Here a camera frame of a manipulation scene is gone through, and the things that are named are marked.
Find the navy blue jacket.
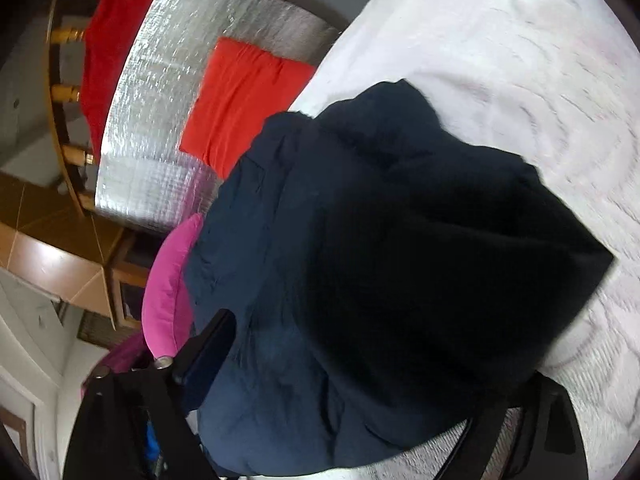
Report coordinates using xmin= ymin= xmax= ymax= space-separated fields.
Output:
xmin=182 ymin=79 xmax=615 ymax=478

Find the magenta cloth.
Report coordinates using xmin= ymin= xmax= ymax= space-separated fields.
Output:
xmin=81 ymin=332 xmax=156 ymax=396

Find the wooden nightstand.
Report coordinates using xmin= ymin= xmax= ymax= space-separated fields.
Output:
xmin=107 ymin=232 xmax=153 ymax=331

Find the red cloth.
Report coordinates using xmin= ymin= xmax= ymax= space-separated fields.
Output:
xmin=80 ymin=0 xmax=166 ymax=166

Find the white bed sheet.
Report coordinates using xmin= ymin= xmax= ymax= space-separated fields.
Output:
xmin=287 ymin=0 xmax=640 ymax=480

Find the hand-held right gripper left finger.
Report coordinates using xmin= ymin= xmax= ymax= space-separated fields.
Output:
xmin=62 ymin=309 xmax=237 ymax=480

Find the orange-red folded cloth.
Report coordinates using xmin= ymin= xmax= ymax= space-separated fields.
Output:
xmin=179 ymin=36 xmax=318 ymax=178

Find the white door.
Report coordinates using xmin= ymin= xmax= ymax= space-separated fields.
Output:
xmin=0 ymin=365 xmax=46 ymax=480

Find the pink pillow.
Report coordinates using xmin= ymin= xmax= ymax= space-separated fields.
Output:
xmin=141 ymin=212 xmax=206 ymax=358

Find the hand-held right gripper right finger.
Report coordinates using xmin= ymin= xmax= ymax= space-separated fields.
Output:
xmin=450 ymin=372 xmax=588 ymax=480

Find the silver foil mat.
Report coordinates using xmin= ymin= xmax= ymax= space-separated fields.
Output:
xmin=94 ymin=0 xmax=341 ymax=238

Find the wooden chair back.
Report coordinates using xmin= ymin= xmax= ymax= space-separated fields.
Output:
xmin=46 ymin=0 xmax=108 ymax=213

